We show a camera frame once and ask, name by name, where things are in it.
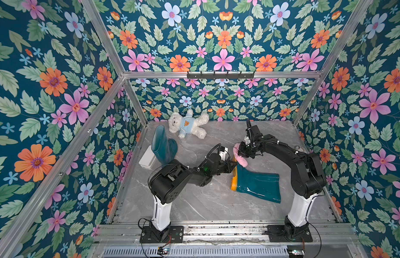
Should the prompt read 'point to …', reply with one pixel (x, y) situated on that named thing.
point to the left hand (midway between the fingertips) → (238, 165)
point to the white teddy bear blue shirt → (188, 123)
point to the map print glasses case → (299, 148)
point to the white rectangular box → (148, 159)
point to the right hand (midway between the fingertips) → (240, 150)
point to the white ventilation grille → (165, 251)
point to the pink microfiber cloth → (241, 160)
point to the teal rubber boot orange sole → (165, 149)
